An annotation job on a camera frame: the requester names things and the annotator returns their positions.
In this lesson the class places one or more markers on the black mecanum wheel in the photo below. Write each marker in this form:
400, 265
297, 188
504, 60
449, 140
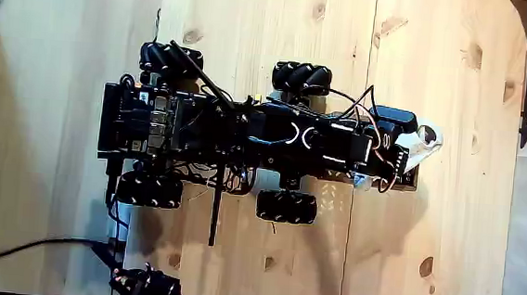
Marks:
172, 59
149, 190
301, 78
286, 207

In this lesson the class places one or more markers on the black antenna rod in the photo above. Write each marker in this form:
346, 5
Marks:
194, 70
216, 209

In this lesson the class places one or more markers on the black mobile base chassis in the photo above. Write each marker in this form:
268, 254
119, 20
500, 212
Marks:
126, 119

